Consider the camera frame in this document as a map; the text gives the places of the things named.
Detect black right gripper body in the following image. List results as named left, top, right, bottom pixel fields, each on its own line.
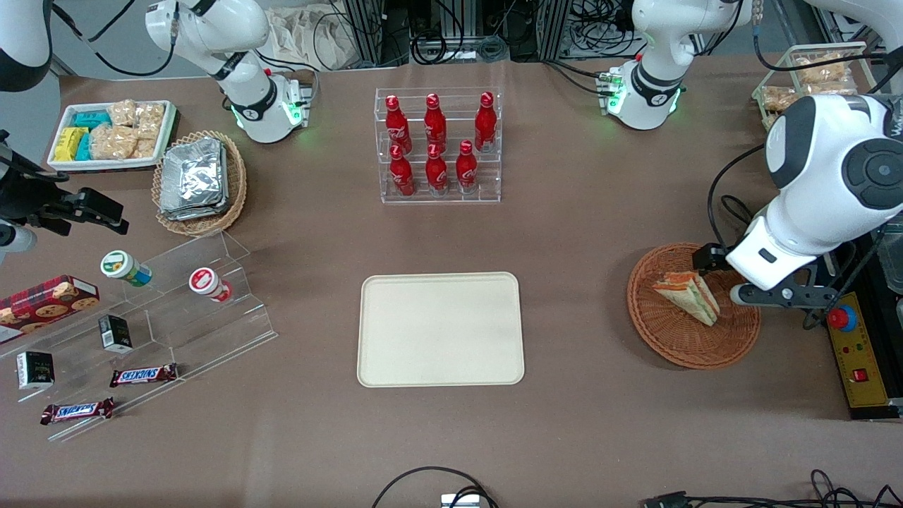
left=0, top=131, right=73, bottom=238

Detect triangular sandwich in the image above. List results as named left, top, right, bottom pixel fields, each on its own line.
left=650, top=270, right=722, bottom=327

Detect white rectangular snack tray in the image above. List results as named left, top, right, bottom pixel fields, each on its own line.
left=47, top=100, right=177, bottom=172

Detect brown wicker basket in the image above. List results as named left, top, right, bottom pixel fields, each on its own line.
left=626, top=242, right=763, bottom=370

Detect tan wicker basket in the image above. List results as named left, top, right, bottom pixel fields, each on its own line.
left=152, top=131, right=248, bottom=237

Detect cream plastic tray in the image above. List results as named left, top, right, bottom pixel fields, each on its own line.
left=356, top=272, right=526, bottom=389

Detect green lid yogurt cup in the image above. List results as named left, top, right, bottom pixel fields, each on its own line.
left=100, top=250, right=153, bottom=288

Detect yellow snack packet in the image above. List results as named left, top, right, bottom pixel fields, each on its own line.
left=54, top=127, right=89, bottom=163

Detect silver foil packet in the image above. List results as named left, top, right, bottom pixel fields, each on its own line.
left=159, top=138, right=230, bottom=221

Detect red cookie box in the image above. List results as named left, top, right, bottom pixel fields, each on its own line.
left=0, top=275, right=100, bottom=344

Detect metal pan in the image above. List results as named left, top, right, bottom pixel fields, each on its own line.
left=878, top=219, right=903, bottom=294

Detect yellow control panel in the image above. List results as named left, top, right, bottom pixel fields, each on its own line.
left=824, top=293, right=891, bottom=410

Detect small black box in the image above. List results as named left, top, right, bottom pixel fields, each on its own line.
left=98, top=315, right=133, bottom=353
left=16, top=351, right=55, bottom=390

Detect red lid yogurt cup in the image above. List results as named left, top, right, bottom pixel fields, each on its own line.
left=188, top=267, right=234, bottom=304

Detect clear acrylic step stand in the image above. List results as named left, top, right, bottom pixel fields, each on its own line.
left=0, top=231, right=278, bottom=443

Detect snickers chocolate bar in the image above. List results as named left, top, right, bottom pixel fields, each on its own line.
left=40, top=397, right=115, bottom=425
left=109, top=363, right=178, bottom=388

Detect black appliance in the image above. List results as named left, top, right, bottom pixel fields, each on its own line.
left=822, top=226, right=903, bottom=422

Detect red cola bottle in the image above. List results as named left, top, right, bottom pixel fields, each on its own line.
left=389, top=145, right=416, bottom=198
left=474, top=92, right=497, bottom=153
left=384, top=95, right=412, bottom=152
left=456, top=140, right=479, bottom=195
left=424, top=93, right=448, bottom=152
left=425, top=143, right=449, bottom=197

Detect clear acrylic bottle rack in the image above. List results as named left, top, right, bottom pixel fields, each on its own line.
left=374, top=87, right=503, bottom=205

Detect beige cloth bag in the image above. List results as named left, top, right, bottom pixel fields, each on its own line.
left=265, top=6, right=353, bottom=71

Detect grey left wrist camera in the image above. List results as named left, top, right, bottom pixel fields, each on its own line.
left=729, top=272, right=844, bottom=312

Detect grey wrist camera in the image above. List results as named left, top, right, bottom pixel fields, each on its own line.
left=0, top=222, right=37, bottom=266
left=729, top=272, right=844, bottom=312

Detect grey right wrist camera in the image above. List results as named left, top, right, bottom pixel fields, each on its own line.
left=0, top=222, right=37, bottom=266

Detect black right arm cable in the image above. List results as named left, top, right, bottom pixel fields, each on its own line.
left=49, top=0, right=177, bottom=77

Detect white wire rack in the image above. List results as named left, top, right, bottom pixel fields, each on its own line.
left=751, top=42, right=883, bottom=132

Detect black tangled cables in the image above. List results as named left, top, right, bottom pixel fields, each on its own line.
left=642, top=469, right=903, bottom=508

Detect black looped cable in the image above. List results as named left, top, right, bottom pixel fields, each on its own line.
left=372, top=466, right=498, bottom=508

